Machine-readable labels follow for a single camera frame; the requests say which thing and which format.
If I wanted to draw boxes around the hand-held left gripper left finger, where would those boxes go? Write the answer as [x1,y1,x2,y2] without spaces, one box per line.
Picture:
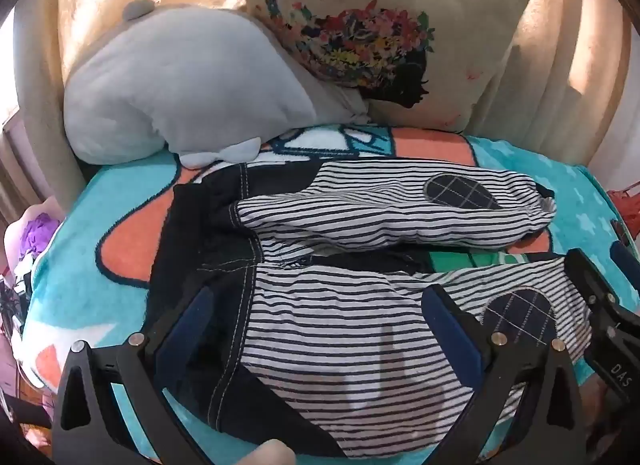
[52,285,217,465]

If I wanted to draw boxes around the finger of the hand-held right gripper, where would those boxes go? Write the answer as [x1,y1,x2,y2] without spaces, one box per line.
[564,239,640,326]

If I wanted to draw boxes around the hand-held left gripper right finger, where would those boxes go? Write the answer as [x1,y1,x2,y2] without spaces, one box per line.
[421,285,587,465]

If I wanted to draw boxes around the striped pants with dark waistband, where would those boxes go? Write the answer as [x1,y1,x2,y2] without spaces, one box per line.
[145,157,596,458]

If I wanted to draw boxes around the red object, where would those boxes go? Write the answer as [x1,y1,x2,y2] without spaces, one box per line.
[606,186,640,241]

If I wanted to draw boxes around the printed cartoon blanket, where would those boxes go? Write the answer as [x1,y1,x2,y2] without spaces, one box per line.
[20,122,640,465]

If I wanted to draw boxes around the purple and pink toy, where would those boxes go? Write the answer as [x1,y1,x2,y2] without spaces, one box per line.
[4,197,66,268]

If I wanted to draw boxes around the beige window curtain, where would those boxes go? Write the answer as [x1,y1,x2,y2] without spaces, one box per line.
[0,115,23,228]

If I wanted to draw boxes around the grey plush pillow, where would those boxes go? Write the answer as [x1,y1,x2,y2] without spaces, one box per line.
[62,0,372,169]

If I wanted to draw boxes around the cream pillow with floral print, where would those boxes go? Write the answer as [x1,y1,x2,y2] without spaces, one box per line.
[227,0,541,136]

